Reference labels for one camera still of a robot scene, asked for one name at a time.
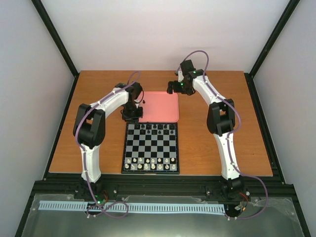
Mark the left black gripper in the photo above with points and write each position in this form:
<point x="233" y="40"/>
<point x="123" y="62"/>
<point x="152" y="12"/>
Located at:
<point x="132" y="120"/>

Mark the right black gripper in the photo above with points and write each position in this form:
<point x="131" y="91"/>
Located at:
<point x="174" y="83"/>

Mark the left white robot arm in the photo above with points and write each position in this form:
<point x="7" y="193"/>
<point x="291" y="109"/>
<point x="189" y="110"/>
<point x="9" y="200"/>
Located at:
<point x="90" y="124"/>

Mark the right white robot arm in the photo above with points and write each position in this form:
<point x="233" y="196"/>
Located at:
<point x="220" y="122"/>

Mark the pink tray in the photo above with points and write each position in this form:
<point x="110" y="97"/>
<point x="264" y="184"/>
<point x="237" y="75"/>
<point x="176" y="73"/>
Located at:
<point x="160" y="107"/>

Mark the black and grey chessboard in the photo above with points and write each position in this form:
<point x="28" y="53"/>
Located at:
<point x="151" y="147"/>

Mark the left black frame post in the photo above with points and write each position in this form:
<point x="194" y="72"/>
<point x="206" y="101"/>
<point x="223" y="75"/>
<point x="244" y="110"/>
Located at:
<point x="55" y="36"/>

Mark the light blue cable duct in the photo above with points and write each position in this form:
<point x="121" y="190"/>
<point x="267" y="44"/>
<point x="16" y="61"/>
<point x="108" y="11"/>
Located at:
<point x="137" y="208"/>

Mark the black aluminium frame base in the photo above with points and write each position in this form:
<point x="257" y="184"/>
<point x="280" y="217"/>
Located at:
<point x="282" y="218"/>

